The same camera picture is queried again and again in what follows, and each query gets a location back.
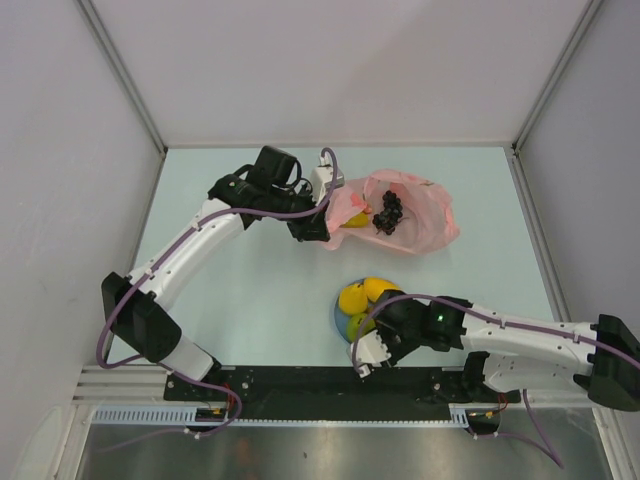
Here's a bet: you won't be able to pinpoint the pink plastic bag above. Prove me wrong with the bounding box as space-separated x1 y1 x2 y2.
323 169 460 255

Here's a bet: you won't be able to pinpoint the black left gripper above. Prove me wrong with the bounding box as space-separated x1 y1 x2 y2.
268 183 330 243

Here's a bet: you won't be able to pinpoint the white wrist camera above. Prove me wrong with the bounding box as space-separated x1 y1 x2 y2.
308 149 345 204
347 331 391 378

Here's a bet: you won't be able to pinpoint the yellow fake mango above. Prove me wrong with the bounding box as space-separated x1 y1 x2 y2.
363 277 400 303

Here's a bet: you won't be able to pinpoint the yellow fake pear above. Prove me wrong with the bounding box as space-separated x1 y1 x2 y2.
338 282 369 316

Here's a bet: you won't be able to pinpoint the black fake grapes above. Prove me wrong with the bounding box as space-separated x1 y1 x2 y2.
372 190 404 235

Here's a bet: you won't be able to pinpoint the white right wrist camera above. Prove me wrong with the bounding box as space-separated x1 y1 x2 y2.
347 331 391 378

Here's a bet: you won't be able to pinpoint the green fake pear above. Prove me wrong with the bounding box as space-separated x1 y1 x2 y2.
346 312 376 343

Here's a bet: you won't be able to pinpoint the fake watermelon slice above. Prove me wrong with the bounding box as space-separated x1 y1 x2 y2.
350 193 371 214

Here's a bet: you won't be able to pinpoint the blue plastic bowl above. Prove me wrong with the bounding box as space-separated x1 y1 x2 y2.
333 277 375 343

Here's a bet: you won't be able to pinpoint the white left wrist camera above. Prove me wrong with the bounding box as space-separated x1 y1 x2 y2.
308 149 345 204

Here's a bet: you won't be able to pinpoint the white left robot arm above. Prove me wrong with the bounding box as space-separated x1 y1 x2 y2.
96 146 340 400

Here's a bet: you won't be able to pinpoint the white slotted cable duct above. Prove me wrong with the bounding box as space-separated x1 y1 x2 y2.
92 405 227 427

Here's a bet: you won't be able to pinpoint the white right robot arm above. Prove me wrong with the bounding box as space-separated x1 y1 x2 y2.
352 290 639 412

